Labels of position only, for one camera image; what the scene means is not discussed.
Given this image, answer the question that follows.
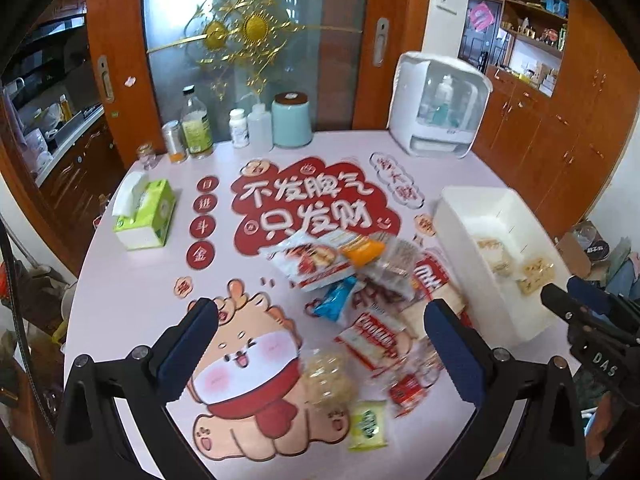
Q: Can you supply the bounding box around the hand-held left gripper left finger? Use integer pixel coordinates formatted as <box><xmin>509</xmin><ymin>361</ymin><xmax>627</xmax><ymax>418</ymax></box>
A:
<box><xmin>52</xmin><ymin>298</ymin><xmax>221</xmax><ymax>480</ymax></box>

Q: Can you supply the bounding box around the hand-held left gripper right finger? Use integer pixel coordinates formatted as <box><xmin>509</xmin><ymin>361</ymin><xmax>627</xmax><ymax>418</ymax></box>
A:
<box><xmin>424</xmin><ymin>298</ymin><xmax>591</xmax><ymax>480</ymax></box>

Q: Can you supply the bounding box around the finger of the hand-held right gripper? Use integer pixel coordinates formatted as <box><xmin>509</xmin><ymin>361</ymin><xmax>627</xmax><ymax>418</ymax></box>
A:
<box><xmin>566</xmin><ymin>277</ymin><xmax>631</xmax><ymax>313</ymax></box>
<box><xmin>540</xmin><ymin>283</ymin><xmax>588</xmax><ymax>323</ymax></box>

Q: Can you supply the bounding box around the white plastic bin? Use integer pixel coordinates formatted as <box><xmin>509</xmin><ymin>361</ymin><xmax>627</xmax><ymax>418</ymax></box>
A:
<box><xmin>432</xmin><ymin>186</ymin><xmax>573</xmax><ymax>346</ymax></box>

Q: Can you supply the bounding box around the small red snack packet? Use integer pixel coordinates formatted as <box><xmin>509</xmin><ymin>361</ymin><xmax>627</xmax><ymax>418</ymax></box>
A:
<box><xmin>387</xmin><ymin>355</ymin><xmax>446</xmax><ymax>418</ymax></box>

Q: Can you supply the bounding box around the beige bag with red label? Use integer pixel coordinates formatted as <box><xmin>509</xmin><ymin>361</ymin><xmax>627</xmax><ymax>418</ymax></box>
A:
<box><xmin>400</xmin><ymin>252</ymin><xmax>468</xmax><ymax>336</ymax></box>

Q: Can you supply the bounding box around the yellow green snack packet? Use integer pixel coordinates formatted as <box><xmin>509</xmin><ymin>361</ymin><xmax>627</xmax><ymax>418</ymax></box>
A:
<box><xmin>347</xmin><ymin>400</ymin><xmax>391</xmax><ymax>452</ymax></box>

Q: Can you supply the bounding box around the clear rice cracker packet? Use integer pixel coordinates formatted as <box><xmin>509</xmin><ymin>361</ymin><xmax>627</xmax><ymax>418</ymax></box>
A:
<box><xmin>300</xmin><ymin>350</ymin><xmax>358</xmax><ymax>406</ymax></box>

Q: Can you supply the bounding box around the blue snack packet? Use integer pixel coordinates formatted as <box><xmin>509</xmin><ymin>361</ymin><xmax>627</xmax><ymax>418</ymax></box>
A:
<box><xmin>312</xmin><ymin>277</ymin><xmax>366</xmax><ymax>323</ymax></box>

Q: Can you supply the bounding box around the orange snack packet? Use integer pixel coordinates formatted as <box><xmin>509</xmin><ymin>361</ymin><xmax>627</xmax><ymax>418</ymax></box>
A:
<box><xmin>342</xmin><ymin>237</ymin><xmax>388</xmax><ymax>271</ymax></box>

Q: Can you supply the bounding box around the pale nougat cracker packet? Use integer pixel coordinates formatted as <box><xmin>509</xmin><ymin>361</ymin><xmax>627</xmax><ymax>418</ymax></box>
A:
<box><xmin>472</xmin><ymin>237</ymin><xmax>516</xmax><ymax>276</ymax></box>
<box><xmin>517</xmin><ymin>256</ymin><xmax>556</xmax><ymax>295</ymax></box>

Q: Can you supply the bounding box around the cardboard box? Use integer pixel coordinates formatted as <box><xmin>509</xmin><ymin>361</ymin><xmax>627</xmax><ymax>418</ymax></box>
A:
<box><xmin>555</xmin><ymin>220</ymin><xmax>613</xmax><ymax>281</ymax></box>

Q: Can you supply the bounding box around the red lettered biscuit packet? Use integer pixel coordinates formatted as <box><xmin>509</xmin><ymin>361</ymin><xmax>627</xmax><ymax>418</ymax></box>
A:
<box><xmin>334</xmin><ymin>310</ymin><xmax>416</xmax><ymax>372</ymax></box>

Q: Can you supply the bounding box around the printed pink tablecloth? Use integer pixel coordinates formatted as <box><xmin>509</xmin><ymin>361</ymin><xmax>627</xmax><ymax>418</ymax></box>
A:
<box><xmin>62</xmin><ymin>130</ymin><xmax>601</xmax><ymax>480</ymax></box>

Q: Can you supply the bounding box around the clear packet of dark seeds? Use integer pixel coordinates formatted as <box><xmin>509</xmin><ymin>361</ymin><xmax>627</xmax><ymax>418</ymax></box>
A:
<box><xmin>367</xmin><ymin>237</ymin><xmax>426</xmax><ymax>301</ymax></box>

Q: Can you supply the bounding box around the green tissue box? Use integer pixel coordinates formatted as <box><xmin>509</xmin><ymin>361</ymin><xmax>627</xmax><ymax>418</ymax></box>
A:
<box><xmin>111</xmin><ymin>171</ymin><xmax>177</xmax><ymax>252</ymax></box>

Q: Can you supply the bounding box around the red and white snack packet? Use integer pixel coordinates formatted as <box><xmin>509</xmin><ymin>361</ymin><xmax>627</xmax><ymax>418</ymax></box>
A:
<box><xmin>265</xmin><ymin>232</ymin><xmax>358</xmax><ymax>292</ymax></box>

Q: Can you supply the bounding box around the wooden cabinet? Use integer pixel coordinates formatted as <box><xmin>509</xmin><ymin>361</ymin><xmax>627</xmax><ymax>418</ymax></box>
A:
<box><xmin>472</xmin><ymin>0</ymin><xmax>640</xmax><ymax>221</ymax></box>

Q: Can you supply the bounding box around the metal can with orange base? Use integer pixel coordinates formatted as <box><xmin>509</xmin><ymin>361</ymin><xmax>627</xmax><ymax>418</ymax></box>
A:
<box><xmin>162</xmin><ymin>121</ymin><xmax>188</xmax><ymax>163</ymax></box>

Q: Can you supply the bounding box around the white bottle sterilizer appliance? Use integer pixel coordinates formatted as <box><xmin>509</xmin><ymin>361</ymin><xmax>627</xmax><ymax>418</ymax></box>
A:
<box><xmin>389</xmin><ymin>51</ymin><xmax>494</xmax><ymax>158</ymax></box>

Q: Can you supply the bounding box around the glass bottle with yellow label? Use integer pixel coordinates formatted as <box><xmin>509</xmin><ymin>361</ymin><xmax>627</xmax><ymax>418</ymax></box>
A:
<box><xmin>179</xmin><ymin>85</ymin><xmax>215</xmax><ymax>160</ymax></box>

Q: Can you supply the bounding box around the white pill bottle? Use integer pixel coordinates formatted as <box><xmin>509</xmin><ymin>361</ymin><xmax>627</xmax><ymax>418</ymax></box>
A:
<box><xmin>229</xmin><ymin>108</ymin><xmax>250</xmax><ymax>148</ymax></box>

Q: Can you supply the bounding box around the white plastic bottle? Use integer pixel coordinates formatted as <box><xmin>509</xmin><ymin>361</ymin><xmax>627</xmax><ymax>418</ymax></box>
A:
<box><xmin>247</xmin><ymin>101</ymin><xmax>274</xmax><ymax>152</ymax></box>

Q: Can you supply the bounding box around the kitchen counter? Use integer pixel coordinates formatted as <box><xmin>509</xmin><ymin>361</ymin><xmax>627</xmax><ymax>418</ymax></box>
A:
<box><xmin>20</xmin><ymin>105</ymin><xmax>108</xmax><ymax>186</ymax></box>

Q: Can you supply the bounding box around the mint green canister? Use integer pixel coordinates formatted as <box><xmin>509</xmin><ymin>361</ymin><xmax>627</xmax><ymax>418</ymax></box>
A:
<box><xmin>271</xmin><ymin>92</ymin><xmax>313</xmax><ymax>149</ymax></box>

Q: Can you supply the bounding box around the wooden shelf unit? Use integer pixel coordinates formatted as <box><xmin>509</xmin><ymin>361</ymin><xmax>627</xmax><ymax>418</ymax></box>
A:
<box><xmin>492</xmin><ymin>0</ymin><xmax>571</xmax><ymax>98</ymax></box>

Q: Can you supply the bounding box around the red door decoration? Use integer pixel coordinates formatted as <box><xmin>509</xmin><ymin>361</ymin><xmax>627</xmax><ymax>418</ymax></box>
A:
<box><xmin>470</xmin><ymin>2</ymin><xmax>493</xmax><ymax>31</ymax></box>

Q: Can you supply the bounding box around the gold door ornament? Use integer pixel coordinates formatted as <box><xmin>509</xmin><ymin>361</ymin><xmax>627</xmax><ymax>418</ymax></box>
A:
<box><xmin>147</xmin><ymin>0</ymin><xmax>363</xmax><ymax>98</ymax></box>

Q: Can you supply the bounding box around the silver door handle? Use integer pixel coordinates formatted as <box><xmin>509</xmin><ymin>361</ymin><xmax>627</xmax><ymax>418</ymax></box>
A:
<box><xmin>96</xmin><ymin>55</ymin><xmax>115</xmax><ymax>103</ymax></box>
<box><xmin>374</xmin><ymin>17</ymin><xmax>390</xmax><ymax>68</ymax></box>

